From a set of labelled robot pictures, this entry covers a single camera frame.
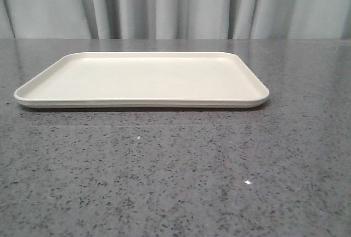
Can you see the cream rectangular plastic tray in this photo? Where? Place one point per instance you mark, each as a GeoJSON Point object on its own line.
{"type": "Point", "coordinates": [144, 79]}

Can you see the light grey pleated curtain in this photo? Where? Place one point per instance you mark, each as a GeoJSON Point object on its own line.
{"type": "Point", "coordinates": [175, 19]}

